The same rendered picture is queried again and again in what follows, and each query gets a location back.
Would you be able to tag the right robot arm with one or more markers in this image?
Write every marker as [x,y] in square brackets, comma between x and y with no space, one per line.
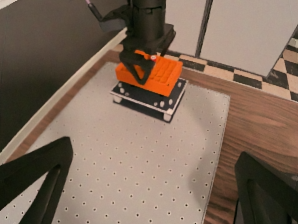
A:
[119,23]

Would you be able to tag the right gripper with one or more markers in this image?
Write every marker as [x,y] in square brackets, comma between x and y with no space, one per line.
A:
[147,32]

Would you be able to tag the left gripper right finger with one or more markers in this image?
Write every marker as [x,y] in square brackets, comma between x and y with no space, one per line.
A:
[250,172]

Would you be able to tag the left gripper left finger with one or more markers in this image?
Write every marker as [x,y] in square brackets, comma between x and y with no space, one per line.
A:
[19,174]

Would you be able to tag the orange tube rack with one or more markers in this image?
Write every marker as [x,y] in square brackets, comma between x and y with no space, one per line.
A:
[159,83]

